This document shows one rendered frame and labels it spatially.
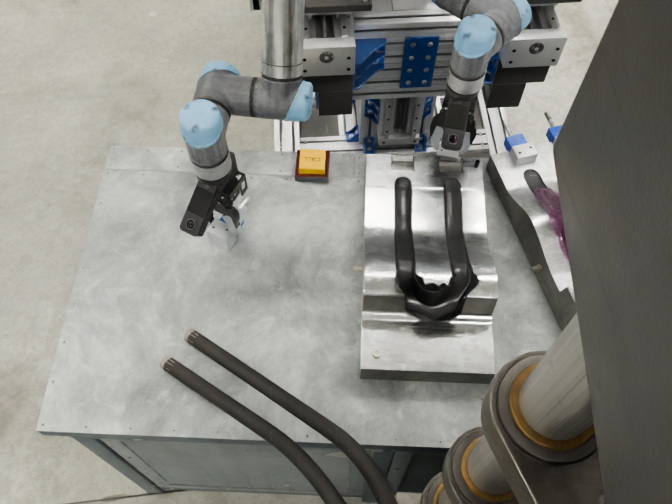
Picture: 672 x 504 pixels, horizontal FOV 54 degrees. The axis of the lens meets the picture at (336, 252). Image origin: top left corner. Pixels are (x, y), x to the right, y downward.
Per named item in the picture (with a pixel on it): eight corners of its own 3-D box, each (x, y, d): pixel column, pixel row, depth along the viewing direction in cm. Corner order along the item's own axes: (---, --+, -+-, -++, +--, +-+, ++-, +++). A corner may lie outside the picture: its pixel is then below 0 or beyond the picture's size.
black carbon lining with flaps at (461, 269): (392, 181, 149) (395, 155, 141) (463, 184, 149) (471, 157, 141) (392, 324, 132) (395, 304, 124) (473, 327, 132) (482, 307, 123)
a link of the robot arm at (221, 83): (261, 89, 132) (250, 132, 126) (205, 84, 132) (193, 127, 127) (257, 60, 125) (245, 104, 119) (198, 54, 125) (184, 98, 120)
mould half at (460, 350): (364, 177, 158) (367, 140, 147) (474, 180, 158) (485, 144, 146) (359, 379, 134) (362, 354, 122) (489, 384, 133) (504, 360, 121)
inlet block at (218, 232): (240, 200, 155) (237, 186, 150) (259, 208, 154) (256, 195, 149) (210, 242, 149) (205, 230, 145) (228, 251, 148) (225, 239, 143)
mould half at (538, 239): (485, 169, 159) (495, 139, 150) (585, 147, 163) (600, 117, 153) (574, 360, 136) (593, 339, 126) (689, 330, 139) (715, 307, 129)
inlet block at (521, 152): (491, 130, 162) (496, 115, 157) (511, 126, 162) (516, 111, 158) (512, 172, 155) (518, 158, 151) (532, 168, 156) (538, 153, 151)
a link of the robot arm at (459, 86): (483, 85, 134) (443, 77, 135) (478, 100, 138) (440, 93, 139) (488, 59, 138) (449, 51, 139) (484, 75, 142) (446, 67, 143)
